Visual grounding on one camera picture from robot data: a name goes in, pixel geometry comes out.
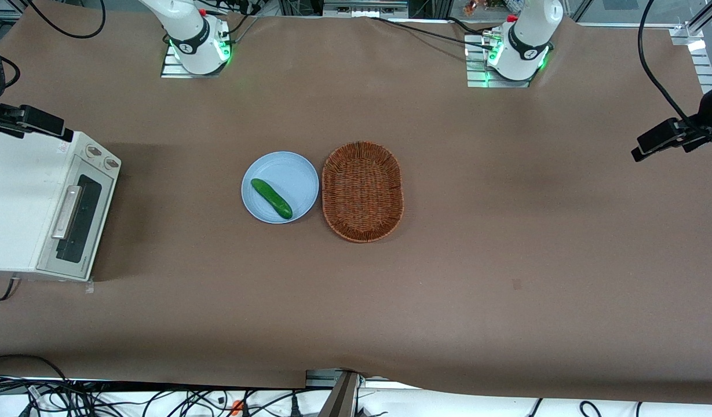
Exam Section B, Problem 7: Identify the silver oven door handle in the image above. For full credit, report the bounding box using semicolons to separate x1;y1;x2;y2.
50;185;83;241

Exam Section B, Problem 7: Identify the glass oven door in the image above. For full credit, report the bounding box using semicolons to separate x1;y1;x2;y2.
36;168;115;280

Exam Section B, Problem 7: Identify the white toaster oven body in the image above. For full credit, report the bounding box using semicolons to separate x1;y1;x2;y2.
0;130;122;283

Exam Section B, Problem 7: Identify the brown table cover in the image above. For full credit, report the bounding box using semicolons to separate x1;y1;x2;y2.
0;9;712;405

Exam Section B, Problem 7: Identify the green cucumber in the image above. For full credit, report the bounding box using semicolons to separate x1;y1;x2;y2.
250;178;294;220

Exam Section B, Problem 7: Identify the light blue plate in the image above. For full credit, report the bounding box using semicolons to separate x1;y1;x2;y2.
241;151;320;224

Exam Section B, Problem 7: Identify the brown wicker basket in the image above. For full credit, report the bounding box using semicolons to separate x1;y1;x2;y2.
322;141;404;243

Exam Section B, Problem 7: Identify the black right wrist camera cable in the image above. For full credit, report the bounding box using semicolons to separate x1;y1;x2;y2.
0;0;106;118

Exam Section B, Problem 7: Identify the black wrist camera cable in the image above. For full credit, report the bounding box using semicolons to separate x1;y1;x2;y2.
638;0;696;126
0;0;106;118

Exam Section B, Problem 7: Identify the aluminium frame rail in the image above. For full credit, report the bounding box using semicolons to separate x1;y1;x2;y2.
670;0;712;53

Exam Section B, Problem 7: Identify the black left wrist camera cable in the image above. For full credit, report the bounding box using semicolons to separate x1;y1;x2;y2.
638;0;696;126

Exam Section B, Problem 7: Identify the black arm base cable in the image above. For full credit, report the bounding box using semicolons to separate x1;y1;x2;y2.
208;0;261;44
367;16;495;50
447;16;496;40

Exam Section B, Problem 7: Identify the aluminium frame bar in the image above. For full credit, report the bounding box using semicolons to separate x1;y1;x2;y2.
321;0;411;18

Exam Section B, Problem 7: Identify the aluminium table edge rail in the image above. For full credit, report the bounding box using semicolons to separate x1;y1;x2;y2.
305;369;403;390

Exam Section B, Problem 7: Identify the dark metal camera post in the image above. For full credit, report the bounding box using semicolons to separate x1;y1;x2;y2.
318;371;360;417

